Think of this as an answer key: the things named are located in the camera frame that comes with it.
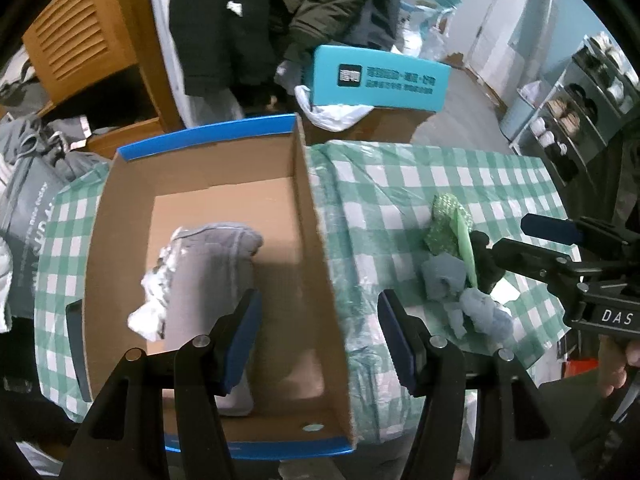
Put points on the blue cardboard shoe box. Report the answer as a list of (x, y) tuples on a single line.
[(225, 175)]

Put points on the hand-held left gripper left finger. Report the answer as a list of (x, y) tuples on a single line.
[(245, 340)]

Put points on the white plastic bag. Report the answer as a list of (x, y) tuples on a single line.
[(330, 112)]

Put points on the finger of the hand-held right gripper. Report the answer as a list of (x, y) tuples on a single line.
[(550, 227), (530, 256)]

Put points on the long grey cloth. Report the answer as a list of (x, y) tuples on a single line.
[(210, 280)]

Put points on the grey shoe rack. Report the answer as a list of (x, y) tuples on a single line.
[(585, 90)]

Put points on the wooden slatted cabinet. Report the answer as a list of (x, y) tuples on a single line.
[(75, 25)]

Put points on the clear plastic bag bundle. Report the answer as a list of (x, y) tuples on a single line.
[(425, 5)]

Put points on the brown cardboard box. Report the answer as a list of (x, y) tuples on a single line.
[(370, 127)]

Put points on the person's right hand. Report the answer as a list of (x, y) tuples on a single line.
[(614, 365)]

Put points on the green sparkly scouring cloth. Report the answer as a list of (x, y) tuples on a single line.
[(445, 225)]

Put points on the group of shoes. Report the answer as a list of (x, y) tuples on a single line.
[(565, 115)]

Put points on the light blue trash bin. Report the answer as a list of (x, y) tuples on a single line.
[(517, 115)]

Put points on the crumpled white plastic wrap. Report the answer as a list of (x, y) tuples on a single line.
[(150, 305)]

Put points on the black cloth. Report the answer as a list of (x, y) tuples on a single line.
[(482, 262)]

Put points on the grey hooded garment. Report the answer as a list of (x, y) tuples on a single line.
[(30, 135)]

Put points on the teal printed box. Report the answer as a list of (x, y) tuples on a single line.
[(370, 80)]

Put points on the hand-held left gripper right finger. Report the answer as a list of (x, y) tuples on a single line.
[(400, 345)]

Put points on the green checkered tablecloth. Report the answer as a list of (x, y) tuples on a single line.
[(400, 185)]

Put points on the blue-grey cloth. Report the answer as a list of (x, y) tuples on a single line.
[(442, 275)]

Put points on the small grey-blue cloth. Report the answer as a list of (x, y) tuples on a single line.
[(290, 72)]

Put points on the black jacket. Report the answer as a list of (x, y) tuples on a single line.
[(215, 25)]

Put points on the grey printed bag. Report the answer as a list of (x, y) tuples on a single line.
[(30, 210)]

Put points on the light green cloth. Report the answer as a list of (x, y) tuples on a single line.
[(467, 255)]

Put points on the red plastic object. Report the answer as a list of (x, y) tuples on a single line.
[(580, 372)]

